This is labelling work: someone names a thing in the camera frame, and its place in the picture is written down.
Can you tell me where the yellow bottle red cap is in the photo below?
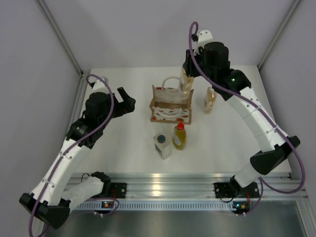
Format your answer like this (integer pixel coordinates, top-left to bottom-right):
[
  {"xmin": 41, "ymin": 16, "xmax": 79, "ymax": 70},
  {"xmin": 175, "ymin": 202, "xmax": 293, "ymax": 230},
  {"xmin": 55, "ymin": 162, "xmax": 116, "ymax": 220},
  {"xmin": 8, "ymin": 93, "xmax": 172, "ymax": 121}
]
[{"xmin": 172, "ymin": 122, "xmax": 186, "ymax": 150}]

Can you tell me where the left aluminium frame post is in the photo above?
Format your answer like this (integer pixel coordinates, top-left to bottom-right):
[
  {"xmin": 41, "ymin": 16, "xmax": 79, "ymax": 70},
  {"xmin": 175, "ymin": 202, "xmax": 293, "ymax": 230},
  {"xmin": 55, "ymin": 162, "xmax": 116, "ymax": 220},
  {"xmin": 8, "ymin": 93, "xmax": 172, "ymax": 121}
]
[{"xmin": 35, "ymin": 0, "xmax": 83, "ymax": 75}]

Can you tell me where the right aluminium frame post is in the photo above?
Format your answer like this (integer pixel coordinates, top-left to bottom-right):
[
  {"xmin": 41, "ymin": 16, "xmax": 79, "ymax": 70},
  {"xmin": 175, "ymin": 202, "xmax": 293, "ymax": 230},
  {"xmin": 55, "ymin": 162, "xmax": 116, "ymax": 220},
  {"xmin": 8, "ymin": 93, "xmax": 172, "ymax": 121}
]
[{"xmin": 257, "ymin": 0, "xmax": 303, "ymax": 71}]

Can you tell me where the purple cable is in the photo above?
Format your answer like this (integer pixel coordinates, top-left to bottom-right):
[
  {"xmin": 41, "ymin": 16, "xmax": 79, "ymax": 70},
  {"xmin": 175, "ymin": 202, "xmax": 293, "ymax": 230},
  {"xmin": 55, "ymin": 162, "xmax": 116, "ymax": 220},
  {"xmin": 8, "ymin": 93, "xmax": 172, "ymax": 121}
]
[
  {"xmin": 28, "ymin": 74, "xmax": 120, "ymax": 237},
  {"xmin": 189, "ymin": 22, "xmax": 306, "ymax": 217}
]

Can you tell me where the watermelon print canvas bag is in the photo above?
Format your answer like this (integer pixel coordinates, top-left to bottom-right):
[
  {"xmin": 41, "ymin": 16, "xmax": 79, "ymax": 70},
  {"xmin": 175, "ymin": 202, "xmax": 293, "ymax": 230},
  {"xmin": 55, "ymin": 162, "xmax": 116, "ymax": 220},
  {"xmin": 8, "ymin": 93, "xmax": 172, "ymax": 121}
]
[{"xmin": 150, "ymin": 76, "xmax": 194, "ymax": 125}]

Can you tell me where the amber bottle white cap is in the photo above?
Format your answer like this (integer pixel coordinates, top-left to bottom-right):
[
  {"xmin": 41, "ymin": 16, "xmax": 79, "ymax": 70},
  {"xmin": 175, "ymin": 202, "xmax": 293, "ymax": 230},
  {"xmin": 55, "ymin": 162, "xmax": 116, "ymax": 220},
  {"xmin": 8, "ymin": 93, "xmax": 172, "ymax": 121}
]
[
  {"xmin": 179, "ymin": 68, "xmax": 194, "ymax": 98},
  {"xmin": 204, "ymin": 87, "xmax": 217, "ymax": 114}
]

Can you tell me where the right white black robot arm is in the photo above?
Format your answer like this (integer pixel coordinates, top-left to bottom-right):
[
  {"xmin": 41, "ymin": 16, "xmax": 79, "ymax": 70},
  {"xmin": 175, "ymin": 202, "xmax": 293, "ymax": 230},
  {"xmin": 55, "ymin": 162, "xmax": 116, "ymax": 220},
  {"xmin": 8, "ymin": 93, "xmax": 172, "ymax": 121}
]
[{"xmin": 183, "ymin": 41, "xmax": 306, "ymax": 196}]

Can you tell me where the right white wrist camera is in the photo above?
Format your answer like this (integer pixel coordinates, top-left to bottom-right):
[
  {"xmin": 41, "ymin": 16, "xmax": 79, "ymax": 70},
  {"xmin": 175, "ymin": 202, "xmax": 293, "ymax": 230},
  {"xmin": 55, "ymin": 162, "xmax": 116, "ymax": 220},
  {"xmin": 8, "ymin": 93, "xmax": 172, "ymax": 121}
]
[{"xmin": 192, "ymin": 29, "xmax": 213, "ymax": 50}]

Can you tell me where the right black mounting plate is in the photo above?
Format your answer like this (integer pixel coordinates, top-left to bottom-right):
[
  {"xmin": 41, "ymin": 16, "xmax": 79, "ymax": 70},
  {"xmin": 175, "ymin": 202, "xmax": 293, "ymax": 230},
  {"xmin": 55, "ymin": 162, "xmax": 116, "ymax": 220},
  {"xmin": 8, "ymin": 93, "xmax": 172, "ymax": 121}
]
[{"xmin": 214, "ymin": 182, "xmax": 260, "ymax": 199}]

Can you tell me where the white slotted cable duct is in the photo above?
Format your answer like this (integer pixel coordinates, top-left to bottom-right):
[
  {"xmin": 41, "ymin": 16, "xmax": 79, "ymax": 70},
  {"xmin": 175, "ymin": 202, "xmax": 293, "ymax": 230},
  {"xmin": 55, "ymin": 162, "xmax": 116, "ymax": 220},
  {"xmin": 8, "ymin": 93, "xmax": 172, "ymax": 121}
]
[{"xmin": 75, "ymin": 200, "xmax": 249, "ymax": 211}]

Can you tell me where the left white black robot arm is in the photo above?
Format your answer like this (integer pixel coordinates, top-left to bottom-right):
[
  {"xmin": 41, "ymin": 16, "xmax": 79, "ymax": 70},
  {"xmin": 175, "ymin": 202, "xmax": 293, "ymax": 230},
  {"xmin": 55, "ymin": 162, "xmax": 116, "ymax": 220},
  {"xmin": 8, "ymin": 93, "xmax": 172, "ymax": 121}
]
[{"xmin": 19, "ymin": 87, "xmax": 136, "ymax": 229}]

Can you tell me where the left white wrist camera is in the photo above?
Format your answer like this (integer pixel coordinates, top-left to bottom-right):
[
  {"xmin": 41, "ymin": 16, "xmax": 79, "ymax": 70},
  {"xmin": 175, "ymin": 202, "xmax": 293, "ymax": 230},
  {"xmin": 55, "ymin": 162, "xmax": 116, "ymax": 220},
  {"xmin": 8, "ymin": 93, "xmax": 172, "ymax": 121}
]
[{"xmin": 92, "ymin": 79, "xmax": 109, "ymax": 93}]

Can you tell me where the aluminium frame post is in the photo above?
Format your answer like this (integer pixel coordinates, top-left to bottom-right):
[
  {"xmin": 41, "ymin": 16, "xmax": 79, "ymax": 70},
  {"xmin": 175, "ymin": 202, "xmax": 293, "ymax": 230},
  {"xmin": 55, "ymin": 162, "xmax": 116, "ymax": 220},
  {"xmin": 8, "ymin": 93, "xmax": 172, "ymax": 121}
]
[
  {"xmin": 257, "ymin": 0, "xmax": 303, "ymax": 71},
  {"xmin": 35, "ymin": 0, "xmax": 83, "ymax": 75}
]

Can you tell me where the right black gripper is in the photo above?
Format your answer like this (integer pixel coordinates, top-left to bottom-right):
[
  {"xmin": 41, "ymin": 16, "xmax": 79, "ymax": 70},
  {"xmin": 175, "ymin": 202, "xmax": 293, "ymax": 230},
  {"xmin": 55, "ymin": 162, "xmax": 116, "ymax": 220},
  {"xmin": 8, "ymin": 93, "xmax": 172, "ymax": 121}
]
[{"xmin": 184, "ymin": 45, "xmax": 216, "ymax": 83}]

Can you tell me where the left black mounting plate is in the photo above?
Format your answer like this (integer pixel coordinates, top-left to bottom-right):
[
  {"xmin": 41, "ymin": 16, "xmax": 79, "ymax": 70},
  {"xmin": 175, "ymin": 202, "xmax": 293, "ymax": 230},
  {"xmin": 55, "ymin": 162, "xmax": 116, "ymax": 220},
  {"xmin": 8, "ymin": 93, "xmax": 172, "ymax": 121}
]
[{"xmin": 104, "ymin": 183, "xmax": 127, "ymax": 198}]

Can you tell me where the black mounting plate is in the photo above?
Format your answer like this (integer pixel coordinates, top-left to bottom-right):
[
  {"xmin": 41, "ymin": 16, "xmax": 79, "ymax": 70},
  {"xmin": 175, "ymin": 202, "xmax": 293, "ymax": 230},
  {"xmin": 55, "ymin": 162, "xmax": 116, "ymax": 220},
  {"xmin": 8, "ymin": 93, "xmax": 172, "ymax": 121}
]
[
  {"xmin": 214, "ymin": 182, "xmax": 260, "ymax": 199},
  {"xmin": 104, "ymin": 183, "xmax": 127, "ymax": 198}
]

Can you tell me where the clear bottle dark cap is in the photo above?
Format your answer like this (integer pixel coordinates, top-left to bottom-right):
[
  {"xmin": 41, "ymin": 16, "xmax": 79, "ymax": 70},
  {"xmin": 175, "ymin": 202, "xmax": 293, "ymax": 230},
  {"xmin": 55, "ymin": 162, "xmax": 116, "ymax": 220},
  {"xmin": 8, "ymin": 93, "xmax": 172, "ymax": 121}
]
[{"xmin": 153, "ymin": 133, "xmax": 171, "ymax": 160}]

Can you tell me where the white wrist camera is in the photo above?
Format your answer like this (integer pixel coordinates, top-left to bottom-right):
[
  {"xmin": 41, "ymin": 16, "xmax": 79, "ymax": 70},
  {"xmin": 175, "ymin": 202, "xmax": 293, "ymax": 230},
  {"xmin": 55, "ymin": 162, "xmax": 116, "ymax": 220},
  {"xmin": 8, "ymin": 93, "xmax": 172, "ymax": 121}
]
[
  {"xmin": 92, "ymin": 79, "xmax": 109, "ymax": 93},
  {"xmin": 192, "ymin": 29, "xmax": 213, "ymax": 50}
]

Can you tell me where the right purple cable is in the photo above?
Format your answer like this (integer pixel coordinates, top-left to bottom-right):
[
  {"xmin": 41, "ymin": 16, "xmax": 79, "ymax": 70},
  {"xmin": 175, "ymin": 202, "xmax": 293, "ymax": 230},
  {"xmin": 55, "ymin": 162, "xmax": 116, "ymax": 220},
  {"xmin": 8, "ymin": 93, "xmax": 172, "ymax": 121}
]
[{"xmin": 189, "ymin": 22, "xmax": 306, "ymax": 217}]

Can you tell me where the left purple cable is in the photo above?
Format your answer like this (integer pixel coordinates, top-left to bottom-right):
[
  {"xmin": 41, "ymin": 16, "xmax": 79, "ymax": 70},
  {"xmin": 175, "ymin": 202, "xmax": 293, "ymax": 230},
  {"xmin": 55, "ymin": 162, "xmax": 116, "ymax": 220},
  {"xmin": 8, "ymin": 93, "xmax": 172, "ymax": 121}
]
[{"xmin": 28, "ymin": 74, "xmax": 120, "ymax": 237}]

